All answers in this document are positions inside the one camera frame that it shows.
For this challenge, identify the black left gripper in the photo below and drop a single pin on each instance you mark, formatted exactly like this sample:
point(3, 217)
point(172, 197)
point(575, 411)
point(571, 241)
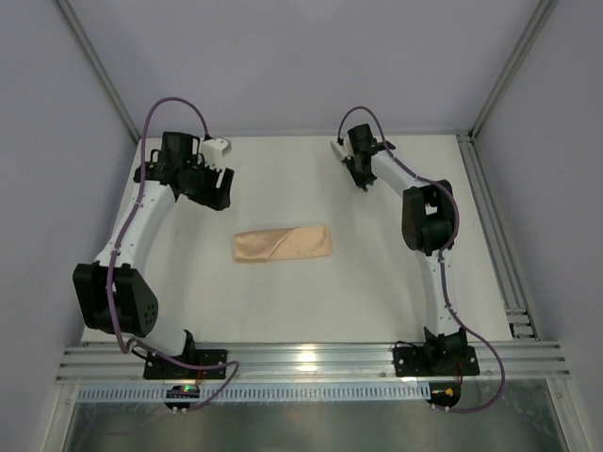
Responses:
point(219, 189)

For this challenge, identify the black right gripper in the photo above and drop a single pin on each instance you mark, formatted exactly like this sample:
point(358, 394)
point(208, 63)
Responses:
point(355, 166)

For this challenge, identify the peach satin napkin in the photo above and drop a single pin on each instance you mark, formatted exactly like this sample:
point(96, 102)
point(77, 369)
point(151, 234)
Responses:
point(283, 244)

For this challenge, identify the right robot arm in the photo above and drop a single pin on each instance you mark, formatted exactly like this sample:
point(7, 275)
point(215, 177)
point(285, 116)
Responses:
point(429, 226)

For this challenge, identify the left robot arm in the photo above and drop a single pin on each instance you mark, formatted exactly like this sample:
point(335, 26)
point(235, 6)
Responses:
point(113, 295)

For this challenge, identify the left controller board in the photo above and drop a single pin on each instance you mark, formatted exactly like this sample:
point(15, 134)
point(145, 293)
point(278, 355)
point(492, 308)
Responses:
point(180, 398)

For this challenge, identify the controller board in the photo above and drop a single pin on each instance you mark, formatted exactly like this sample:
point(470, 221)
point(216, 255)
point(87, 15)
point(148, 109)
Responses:
point(180, 398)
point(443, 396)

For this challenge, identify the right controller board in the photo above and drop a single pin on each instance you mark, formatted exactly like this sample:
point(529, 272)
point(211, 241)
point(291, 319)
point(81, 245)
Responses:
point(443, 396)

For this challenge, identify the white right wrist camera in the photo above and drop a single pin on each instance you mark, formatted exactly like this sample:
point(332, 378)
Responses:
point(342, 149)

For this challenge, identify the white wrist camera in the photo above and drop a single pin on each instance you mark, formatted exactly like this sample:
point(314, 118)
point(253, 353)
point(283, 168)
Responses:
point(214, 150)
point(342, 149)

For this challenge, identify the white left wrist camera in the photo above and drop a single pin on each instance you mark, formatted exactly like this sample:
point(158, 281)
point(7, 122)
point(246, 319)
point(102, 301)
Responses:
point(214, 150)

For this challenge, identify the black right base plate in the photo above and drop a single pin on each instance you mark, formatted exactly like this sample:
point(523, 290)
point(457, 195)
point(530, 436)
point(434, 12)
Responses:
point(416, 361)

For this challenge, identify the left back frame post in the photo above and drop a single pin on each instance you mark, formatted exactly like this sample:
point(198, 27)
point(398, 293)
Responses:
point(87, 50)

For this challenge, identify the frame post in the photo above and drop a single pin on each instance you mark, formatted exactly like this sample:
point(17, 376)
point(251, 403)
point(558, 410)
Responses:
point(521, 49)
point(87, 50)

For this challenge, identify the right side frame rail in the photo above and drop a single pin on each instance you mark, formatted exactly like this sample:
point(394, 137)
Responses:
point(514, 296)

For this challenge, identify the aluminium frame rail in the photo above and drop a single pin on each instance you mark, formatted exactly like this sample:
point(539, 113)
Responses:
point(103, 362)

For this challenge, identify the white slotted cable duct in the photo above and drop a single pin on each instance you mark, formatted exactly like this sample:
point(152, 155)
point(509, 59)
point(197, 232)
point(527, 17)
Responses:
point(262, 392)

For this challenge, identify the right back frame post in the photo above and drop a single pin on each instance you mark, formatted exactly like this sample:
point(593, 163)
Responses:
point(521, 49)

